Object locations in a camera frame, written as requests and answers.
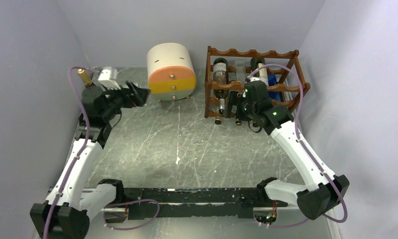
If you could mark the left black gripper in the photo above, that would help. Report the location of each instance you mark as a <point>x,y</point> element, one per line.
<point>140,95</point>

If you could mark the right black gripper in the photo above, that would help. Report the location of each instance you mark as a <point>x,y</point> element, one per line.
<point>237,99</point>

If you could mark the dark gold-capped wine bottle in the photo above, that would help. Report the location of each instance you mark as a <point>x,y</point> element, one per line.
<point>85,78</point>

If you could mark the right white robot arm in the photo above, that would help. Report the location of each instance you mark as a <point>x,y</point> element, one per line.
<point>322,189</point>

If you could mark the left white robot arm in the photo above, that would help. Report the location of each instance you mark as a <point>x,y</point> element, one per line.
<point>65,213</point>

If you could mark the brown wooden wine rack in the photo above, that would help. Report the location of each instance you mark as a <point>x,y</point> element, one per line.
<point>293,67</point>

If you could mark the dark green labelled wine bottle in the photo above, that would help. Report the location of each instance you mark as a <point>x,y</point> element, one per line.
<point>220,75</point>

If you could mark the clear glass bottle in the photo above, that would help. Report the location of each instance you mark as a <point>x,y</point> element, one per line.
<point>241,71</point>

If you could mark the dark wine bottle white label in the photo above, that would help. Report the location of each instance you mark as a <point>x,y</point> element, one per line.
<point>257,62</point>

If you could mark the white round drawer cabinet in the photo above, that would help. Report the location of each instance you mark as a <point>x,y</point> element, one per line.
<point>171,75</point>

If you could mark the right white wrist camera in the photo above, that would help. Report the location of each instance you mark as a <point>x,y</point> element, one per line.
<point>252,79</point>

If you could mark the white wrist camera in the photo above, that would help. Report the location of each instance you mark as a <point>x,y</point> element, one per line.
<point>252,79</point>
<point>107,78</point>

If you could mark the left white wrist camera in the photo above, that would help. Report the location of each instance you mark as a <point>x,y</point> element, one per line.
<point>107,78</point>

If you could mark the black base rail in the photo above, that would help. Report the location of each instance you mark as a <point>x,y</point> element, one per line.
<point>197,202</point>

